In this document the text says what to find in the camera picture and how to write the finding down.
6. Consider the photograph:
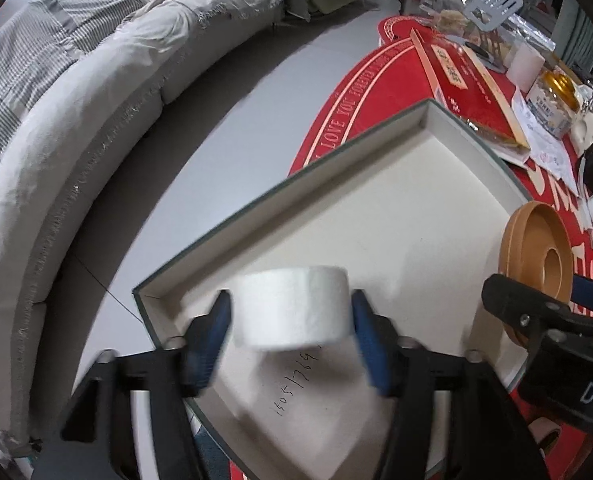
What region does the brown cork ring roll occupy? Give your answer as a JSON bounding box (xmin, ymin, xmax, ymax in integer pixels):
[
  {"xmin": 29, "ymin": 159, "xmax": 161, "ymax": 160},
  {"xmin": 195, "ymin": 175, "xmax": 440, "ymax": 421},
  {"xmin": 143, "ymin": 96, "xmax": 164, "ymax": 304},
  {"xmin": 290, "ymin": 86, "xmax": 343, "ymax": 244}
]
[{"xmin": 497, "ymin": 200, "xmax": 575, "ymax": 346}]

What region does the white masking tape roll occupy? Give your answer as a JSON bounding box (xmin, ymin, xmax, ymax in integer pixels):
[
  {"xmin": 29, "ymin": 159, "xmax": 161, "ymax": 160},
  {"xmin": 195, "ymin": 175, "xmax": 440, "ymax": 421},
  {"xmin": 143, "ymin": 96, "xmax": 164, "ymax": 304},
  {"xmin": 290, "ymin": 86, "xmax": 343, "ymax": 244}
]
[{"xmin": 230, "ymin": 266, "xmax": 354, "ymax": 352}]

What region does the shallow cardboard box tray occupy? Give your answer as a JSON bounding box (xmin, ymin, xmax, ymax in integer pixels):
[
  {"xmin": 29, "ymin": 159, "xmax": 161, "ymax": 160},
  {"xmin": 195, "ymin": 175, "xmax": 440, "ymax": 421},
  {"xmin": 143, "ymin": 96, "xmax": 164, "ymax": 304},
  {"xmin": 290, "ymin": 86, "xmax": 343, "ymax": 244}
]
[{"xmin": 134, "ymin": 100, "xmax": 530, "ymax": 479}]

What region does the white paper sheet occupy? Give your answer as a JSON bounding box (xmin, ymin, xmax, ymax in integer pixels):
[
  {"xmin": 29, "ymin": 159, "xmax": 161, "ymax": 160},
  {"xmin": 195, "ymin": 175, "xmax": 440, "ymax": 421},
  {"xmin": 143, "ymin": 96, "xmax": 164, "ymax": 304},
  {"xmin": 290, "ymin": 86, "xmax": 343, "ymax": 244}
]
[{"xmin": 492, "ymin": 84, "xmax": 580, "ymax": 197}]

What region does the gold-lid glass jar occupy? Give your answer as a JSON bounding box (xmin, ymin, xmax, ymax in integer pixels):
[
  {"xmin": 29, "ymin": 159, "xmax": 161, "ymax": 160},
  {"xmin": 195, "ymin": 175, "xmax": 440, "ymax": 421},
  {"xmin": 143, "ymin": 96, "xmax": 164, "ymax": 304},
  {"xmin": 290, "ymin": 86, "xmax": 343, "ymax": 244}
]
[{"xmin": 527, "ymin": 70, "xmax": 581, "ymax": 140}]

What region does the white cylinder cup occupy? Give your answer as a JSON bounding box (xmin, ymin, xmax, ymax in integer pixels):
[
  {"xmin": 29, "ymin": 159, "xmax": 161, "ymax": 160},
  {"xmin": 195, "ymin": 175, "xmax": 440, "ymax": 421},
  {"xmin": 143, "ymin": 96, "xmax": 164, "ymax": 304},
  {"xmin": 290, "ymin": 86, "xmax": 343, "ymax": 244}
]
[{"xmin": 506, "ymin": 41, "xmax": 545, "ymax": 93}]

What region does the long red gift box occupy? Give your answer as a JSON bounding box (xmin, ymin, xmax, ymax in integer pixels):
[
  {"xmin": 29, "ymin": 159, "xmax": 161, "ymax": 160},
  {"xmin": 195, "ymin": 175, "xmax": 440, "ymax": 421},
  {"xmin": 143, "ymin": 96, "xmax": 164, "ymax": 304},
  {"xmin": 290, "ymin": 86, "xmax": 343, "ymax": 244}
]
[{"xmin": 411, "ymin": 28, "xmax": 530, "ymax": 153}]

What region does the red round tablecloth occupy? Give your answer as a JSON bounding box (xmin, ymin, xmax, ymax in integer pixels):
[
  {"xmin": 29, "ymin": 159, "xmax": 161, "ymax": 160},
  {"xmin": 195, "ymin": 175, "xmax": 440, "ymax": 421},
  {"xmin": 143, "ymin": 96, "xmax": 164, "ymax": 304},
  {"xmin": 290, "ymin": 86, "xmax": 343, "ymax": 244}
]
[{"xmin": 228, "ymin": 14, "xmax": 593, "ymax": 480}]

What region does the grey curved sofa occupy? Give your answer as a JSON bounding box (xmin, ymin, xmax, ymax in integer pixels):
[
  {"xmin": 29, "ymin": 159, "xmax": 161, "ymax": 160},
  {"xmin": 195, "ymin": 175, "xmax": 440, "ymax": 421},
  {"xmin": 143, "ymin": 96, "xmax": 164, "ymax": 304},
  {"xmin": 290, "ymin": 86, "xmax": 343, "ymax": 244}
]
[{"xmin": 0, "ymin": 0, "xmax": 284, "ymax": 463}]

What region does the grey slotted spatula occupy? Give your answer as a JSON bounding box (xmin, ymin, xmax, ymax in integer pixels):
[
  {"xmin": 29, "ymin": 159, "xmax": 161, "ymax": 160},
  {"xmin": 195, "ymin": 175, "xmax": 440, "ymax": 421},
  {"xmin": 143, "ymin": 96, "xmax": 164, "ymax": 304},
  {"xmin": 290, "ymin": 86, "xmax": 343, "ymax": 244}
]
[{"xmin": 463, "ymin": 0, "xmax": 523, "ymax": 32}]

